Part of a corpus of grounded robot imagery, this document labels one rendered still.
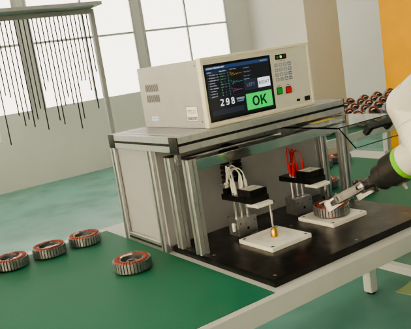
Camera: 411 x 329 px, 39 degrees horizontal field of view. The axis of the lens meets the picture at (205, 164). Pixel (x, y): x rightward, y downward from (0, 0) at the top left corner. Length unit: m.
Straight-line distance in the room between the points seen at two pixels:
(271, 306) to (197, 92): 0.67
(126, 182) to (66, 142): 6.27
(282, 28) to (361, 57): 2.61
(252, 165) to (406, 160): 0.58
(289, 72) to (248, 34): 8.04
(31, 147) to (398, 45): 4.84
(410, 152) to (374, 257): 0.30
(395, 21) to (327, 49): 0.69
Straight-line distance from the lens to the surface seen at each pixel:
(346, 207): 1.83
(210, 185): 1.85
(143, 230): 1.94
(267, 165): 1.99
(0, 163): 7.95
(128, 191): 1.97
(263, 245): 1.64
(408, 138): 1.56
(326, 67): 5.82
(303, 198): 1.94
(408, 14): 5.55
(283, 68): 1.88
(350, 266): 1.56
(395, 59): 5.66
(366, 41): 8.25
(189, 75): 1.74
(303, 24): 5.69
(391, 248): 1.68
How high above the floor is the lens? 1.31
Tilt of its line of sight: 10 degrees down
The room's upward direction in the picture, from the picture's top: 9 degrees counter-clockwise
